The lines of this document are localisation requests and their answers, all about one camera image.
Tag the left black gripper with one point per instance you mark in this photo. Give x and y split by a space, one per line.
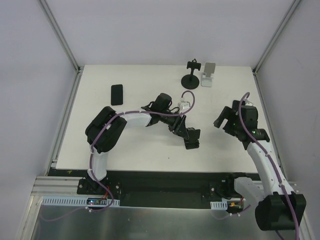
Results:
183 127

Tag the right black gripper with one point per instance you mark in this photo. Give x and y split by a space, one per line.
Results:
230 122

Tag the black folding phone stand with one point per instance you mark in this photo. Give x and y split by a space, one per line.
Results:
192 139

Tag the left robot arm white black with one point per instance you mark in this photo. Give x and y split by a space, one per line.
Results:
106 128

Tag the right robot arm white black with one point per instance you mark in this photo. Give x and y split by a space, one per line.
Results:
276 207

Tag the black round-base clamp stand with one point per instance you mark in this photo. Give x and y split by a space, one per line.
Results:
191 81

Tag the silver metal phone stand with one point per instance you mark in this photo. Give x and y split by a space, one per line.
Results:
208 74

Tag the black phone far left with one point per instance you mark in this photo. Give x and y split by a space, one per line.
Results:
117 95

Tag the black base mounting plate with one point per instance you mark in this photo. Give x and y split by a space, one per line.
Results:
154 189

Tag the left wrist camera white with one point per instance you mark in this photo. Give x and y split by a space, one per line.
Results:
183 106

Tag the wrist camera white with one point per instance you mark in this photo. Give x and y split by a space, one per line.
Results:
183 106
248 103

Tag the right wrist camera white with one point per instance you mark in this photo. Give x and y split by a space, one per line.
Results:
248 103

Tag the right white cable duct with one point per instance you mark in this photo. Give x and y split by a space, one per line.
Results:
219 205

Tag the white cable duct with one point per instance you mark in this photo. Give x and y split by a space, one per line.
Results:
219 205
68 201

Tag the right aluminium frame post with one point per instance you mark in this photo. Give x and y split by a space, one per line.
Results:
276 35

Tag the aluminium frame post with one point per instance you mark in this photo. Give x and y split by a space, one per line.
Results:
276 35
59 34

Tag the left aluminium frame post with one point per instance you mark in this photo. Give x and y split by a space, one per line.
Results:
59 34

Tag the left white cable duct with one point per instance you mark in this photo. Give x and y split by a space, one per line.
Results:
68 201

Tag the aluminium front rail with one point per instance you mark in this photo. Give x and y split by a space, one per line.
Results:
55 186

